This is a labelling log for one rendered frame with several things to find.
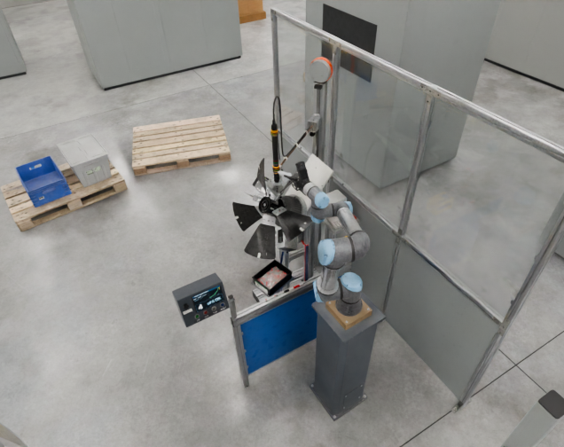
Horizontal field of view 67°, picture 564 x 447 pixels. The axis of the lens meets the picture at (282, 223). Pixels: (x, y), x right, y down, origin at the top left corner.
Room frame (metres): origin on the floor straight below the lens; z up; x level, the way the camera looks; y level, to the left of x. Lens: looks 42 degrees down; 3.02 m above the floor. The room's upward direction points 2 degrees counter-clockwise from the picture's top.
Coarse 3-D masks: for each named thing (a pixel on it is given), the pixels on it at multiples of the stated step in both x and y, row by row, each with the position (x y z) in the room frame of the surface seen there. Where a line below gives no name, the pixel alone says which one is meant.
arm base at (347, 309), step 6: (336, 300) 1.48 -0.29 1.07; (342, 300) 1.43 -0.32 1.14; (360, 300) 1.45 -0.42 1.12; (336, 306) 1.45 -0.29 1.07; (342, 306) 1.42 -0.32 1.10; (348, 306) 1.41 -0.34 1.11; (354, 306) 1.41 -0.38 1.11; (360, 306) 1.42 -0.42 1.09; (342, 312) 1.40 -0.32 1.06; (348, 312) 1.40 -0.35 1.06; (354, 312) 1.39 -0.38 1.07
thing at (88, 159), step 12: (60, 144) 4.36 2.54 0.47; (72, 144) 4.35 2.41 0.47; (84, 144) 4.34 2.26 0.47; (96, 144) 4.33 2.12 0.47; (72, 156) 4.08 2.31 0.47; (84, 156) 4.07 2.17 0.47; (96, 156) 4.06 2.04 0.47; (72, 168) 3.88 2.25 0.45; (84, 168) 3.95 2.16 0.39; (96, 168) 4.02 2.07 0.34; (108, 168) 4.10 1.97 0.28; (84, 180) 3.94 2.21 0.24; (96, 180) 4.01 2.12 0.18
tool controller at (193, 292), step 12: (216, 276) 1.55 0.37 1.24; (180, 288) 1.48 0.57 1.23; (192, 288) 1.47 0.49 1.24; (204, 288) 1.46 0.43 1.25; (216, 288) 1.48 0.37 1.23; (180, 300) 1.39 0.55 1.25; (192, 300) 1.41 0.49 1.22; (204, 300) 1.43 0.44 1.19; (216, 300) 1.45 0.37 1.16; (180, 312) 1.38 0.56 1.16; (192, 312) 1.38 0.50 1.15; (216, 312) 1.43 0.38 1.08; (192, 324) 1.36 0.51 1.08
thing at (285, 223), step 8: (280, 216) 2.06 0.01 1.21; (288, 216) 2.05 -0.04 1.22; (296, 216) 2.05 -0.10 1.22; (304, 216) 2.03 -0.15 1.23; (280, 224) 2.00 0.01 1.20; (288, 224) 1.98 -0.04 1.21; (296, 224) 1.97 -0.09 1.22; (304, 224) 1.96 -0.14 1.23; (288, 232) 1.93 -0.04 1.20; (296, 232) 1.91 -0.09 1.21; (288, 240) 1.87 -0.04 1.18
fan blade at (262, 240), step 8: (264, 224) 2.11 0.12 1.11; (256, 232) 2.08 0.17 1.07; (264, 232) 2.07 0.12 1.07; (272, 232) 2.07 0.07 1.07; (256, 240) 2.04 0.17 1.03; (264, 240) 2.03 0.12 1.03; (272, 240) 2.03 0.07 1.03; (248, 248) 2.01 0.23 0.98; (256, 248) 2.00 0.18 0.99; (264, 248) 1.99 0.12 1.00; (272, 248) 1.99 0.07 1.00; (256, 256) 1.96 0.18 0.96; (264, 256) 1.95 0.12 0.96; (272, 256) 1.94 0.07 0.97
